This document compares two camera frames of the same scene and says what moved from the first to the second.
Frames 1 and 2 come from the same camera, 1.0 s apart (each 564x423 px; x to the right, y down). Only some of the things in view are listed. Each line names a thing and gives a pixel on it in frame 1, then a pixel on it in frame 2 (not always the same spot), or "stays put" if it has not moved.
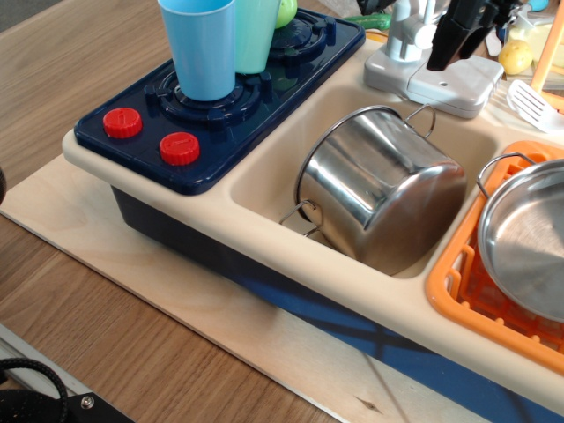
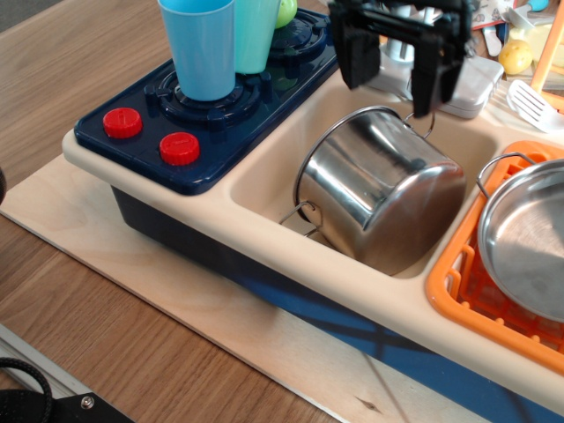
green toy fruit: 287,11 stays put
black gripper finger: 463,28 → 443,29
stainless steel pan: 521,234 stays put
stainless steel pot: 375,189 stays put
